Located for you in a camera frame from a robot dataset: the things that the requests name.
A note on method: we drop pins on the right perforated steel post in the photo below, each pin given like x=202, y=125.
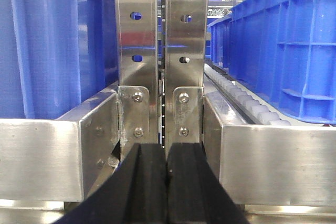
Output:
x=185, y=37

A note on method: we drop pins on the right steel shelf beam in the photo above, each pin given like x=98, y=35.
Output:
x=268, y=165

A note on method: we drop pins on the blue crate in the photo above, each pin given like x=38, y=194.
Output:
x=55, y=54
x=283, y=51

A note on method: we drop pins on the blue crate on left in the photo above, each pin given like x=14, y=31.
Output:
x=55, y=54

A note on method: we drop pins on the left steel shelf beam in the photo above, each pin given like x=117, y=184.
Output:
x=59, y=160

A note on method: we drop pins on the white roller track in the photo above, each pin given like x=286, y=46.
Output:
x=259, y=113

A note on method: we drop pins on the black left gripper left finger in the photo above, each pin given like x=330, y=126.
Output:
x=135, y=193

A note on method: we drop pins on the blue crate on right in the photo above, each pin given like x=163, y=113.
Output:
x=283, y=51

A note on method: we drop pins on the steel shelf beam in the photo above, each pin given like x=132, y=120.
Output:
x=268, y=165
x=59, y=160

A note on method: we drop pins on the left perforated steel post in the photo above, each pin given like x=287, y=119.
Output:
x=138, y=72

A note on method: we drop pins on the perforated steel post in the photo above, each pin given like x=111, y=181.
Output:
x=185, y=37
x=138, y=72

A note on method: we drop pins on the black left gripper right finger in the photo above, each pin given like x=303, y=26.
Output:
x=194, y=193

